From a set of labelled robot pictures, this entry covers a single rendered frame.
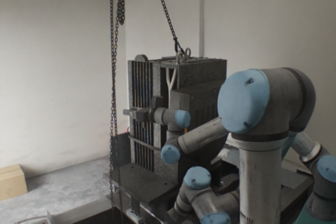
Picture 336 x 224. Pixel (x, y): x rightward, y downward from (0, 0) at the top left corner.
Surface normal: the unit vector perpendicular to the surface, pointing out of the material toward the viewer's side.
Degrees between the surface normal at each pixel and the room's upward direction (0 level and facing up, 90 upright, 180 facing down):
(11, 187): 90
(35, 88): 90
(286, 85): 55
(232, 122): 83
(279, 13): 90
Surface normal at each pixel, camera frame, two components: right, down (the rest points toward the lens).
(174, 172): -0.68, 0.17
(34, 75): 0.64, 0.18
